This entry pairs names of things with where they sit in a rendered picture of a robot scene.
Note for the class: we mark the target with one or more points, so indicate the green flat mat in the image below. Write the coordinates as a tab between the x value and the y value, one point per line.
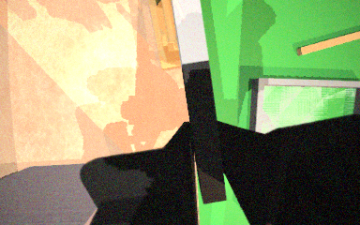
252	39

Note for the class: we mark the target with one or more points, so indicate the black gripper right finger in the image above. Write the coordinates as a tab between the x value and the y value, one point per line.
256	164

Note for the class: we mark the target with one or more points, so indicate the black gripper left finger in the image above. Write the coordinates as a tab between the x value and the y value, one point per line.
169	168

